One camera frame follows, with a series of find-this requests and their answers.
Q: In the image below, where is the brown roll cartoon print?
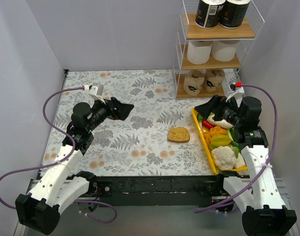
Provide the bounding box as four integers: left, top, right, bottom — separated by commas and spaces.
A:
183, 70, 205, 96

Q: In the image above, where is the orange bell pepper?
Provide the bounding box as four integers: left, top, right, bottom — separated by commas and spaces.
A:
209, 126, 228, 137

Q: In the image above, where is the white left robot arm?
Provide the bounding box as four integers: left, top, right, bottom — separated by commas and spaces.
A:
15, 97, 134, 235

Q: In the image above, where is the slice of brown bread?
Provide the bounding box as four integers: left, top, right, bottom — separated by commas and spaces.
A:
167, 126, 190, 143

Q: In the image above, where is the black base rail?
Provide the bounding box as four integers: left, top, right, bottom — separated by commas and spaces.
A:
29, 176, 259, 212

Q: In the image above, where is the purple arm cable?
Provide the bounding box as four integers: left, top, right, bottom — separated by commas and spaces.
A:
0, 87, 118, 224
194, 85, 278, 214

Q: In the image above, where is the white paper roll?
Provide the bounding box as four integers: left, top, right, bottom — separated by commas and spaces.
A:
187, 41, 213, 64
211, 40, 240, 62

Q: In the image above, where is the yellow plastic tray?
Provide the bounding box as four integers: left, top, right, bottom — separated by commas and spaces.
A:
191, 107, 249, 176

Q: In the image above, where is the red chili pepper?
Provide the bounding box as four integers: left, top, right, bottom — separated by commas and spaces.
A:
202, 120, 214, 130

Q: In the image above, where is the white cauliflower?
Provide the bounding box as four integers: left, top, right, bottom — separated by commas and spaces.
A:
211, 146, 246, 171

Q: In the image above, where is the brown roll barcode label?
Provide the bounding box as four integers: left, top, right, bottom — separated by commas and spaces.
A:
203, 69, 225, 92

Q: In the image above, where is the green leafy vegetable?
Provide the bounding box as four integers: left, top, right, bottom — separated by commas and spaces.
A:
197, 114, 205, 123

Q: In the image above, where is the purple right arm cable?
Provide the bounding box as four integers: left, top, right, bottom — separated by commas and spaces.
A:
194, 85, 278, 214

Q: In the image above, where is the yellow green starfruit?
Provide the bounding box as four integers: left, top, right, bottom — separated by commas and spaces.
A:
210, 134, 232, 147

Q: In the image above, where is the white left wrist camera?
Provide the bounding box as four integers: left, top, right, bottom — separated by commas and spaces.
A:
83, 84, 104, 101

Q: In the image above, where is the white wire wooden shelf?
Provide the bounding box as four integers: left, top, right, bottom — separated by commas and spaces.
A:
173, 0, 265, 99

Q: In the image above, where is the black roll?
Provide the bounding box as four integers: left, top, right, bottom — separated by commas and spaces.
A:
218, 0, 250, 29
195, 0, 225, 29

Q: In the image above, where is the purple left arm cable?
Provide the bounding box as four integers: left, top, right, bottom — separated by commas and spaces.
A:
0, 87, 118, 224

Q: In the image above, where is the white radish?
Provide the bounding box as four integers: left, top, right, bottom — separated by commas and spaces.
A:
207, 114, 233, 129

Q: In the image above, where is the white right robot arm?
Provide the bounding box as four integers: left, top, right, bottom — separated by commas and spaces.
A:
194, 95, 297, 236

